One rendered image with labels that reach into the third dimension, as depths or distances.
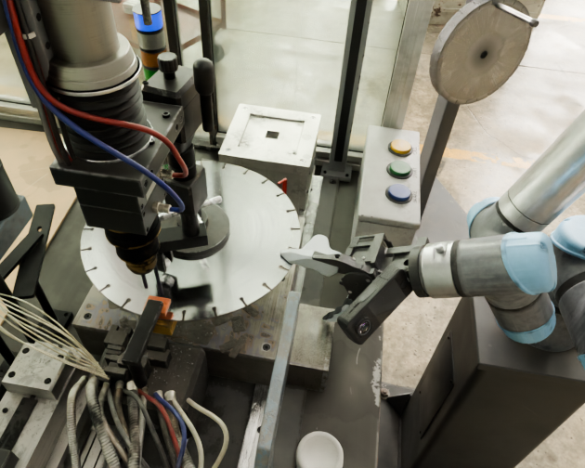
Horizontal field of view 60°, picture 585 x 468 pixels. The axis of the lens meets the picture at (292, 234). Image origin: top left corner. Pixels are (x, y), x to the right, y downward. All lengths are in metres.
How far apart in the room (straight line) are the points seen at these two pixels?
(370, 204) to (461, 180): 1.60
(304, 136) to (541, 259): 0.57
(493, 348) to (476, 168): 1.71
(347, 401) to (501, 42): 1.22
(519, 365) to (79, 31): 0.84
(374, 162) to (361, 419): 0.48
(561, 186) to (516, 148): 2.09
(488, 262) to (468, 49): 1.09
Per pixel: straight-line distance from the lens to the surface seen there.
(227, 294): 0.71
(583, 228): 0.91
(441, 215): 2.26
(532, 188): 0.76
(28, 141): 1.38
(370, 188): 0.96
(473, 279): 0.66
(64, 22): 0.41
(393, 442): 1.66
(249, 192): 0.85
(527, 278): 0.65
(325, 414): 0.85
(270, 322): 0.80
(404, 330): 1.87
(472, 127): 2.88
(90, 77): 0.42
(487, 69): 1.75
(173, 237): 0.68
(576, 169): 0.74
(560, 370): 1.02
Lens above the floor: 1.52
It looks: 47 degrees down
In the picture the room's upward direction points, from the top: 4 degrees clockwise
